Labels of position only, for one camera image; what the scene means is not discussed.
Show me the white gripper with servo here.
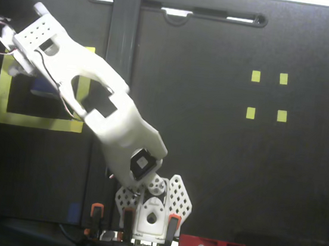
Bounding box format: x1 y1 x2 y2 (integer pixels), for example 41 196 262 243
7 49 41 80

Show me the blue white USB charger block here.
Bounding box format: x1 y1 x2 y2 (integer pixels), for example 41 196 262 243
29 78 65 99

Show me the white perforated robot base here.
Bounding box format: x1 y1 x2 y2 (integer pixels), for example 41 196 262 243
109 167 197 246

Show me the yellow tape square outline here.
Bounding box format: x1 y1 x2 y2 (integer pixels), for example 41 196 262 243
0 35 97 135

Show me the black flat divider strip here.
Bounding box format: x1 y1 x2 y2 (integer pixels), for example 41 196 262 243
79 0 143 232

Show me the blue tape piece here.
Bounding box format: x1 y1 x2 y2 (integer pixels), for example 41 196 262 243
67 203 82 224

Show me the orange black table clamp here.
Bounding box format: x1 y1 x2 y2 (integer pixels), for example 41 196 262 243
86 201 106 239

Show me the orange black base clamp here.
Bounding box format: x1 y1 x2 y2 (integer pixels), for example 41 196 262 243
120 207 136 239
165 214 182 246

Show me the black power cable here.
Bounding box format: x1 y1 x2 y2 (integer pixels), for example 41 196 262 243
56 223 92 246

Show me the red angle bracket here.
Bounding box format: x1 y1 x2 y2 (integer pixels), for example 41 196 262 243
178 233 223 246

